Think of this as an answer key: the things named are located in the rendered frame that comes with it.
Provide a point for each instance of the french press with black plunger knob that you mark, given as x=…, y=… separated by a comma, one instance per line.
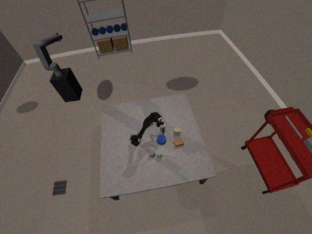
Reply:
x=162, y=128

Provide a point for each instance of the brown block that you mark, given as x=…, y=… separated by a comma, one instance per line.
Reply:
x=178, y=142

